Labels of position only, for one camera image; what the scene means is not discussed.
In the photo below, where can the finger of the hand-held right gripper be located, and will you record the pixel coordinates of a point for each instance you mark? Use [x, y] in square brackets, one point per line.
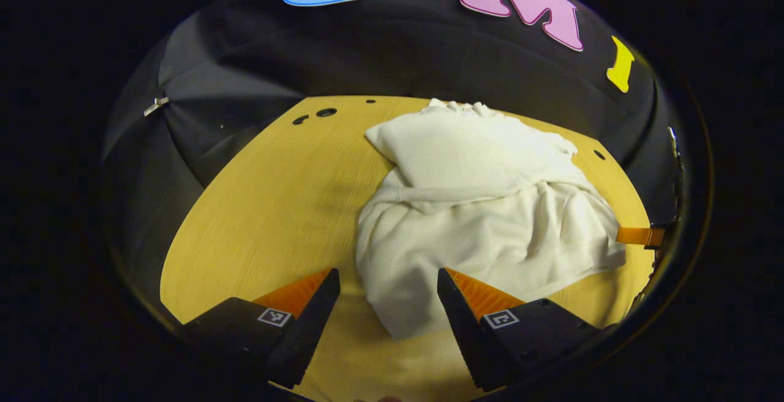
[637, 236]

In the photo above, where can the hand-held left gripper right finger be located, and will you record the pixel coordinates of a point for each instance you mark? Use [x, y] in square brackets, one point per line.
[465, 334]

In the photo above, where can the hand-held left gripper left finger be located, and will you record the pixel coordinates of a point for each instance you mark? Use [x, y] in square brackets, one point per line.
[306, 334]

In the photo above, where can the white garment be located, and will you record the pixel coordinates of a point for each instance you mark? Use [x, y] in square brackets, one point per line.
[490, 230]

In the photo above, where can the small white clip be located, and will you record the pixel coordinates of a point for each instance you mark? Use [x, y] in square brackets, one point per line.
[155, 106]

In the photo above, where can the black backdrop cloth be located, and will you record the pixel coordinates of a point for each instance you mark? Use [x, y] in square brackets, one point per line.
[398, 53]

